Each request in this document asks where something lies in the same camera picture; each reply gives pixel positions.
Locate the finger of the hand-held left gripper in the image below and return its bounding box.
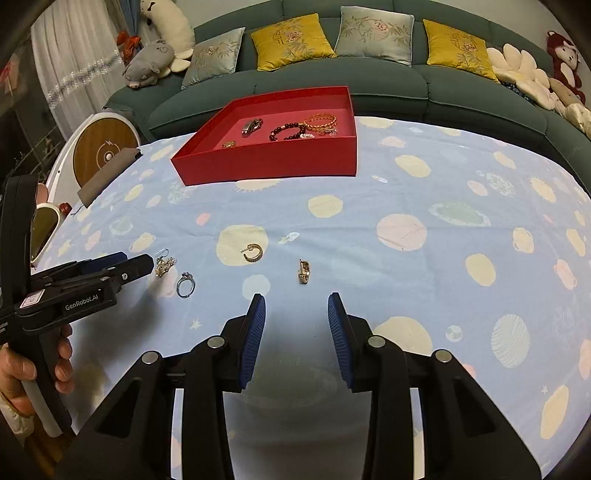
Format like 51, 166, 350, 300
31, 252, 129, 280
46, 256, 156, 296

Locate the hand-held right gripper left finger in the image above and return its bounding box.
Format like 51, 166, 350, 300
55, 293, 267, 480

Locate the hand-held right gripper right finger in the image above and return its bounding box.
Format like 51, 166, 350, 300
327, 292, 541, 480

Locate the red cardboard box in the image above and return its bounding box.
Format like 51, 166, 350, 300
171, 86, 360, 187

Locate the dark beaded bracelet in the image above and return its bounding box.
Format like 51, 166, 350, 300
269, 121, 306, 142

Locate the gold chain bracelet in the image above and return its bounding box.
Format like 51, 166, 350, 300
303, 113, 337, 133

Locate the person's left hand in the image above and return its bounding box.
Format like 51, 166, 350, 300
0, 322, 75, 417

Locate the white mouse-ear mirror toy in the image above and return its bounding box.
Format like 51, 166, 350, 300
30, 184, 71, 269

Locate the planet print blue tablecloth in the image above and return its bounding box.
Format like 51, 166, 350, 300
28, 115, 591, 480

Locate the white machine with wooden disc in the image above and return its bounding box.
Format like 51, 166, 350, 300
46, 111, 140, 209

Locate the white curtain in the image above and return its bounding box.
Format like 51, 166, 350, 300
30, 9, 126, 140

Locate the grey pig plush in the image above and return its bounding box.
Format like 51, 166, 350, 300
122, 39, 175, 91

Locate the red curtain bow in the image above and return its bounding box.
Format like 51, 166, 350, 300
115, 31, 140, 62

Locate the grey-green embroidered cushion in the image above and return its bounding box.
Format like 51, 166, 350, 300
334, 6, 416, 68
181, 27, 247, 90

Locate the white plush toy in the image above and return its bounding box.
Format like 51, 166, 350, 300
139, 0, 197, 73

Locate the teal sofa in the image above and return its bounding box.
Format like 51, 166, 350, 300
102, 0, 591, 185

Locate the yellow embroidered cushion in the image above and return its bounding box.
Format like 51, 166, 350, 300
250, 13, 337, 72
422, 18, 502, 84

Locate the white flower cushion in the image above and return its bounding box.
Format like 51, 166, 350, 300
487, 44, 562, 112

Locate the red monkey plush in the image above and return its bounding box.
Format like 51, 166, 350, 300
547, 30, 585, 105

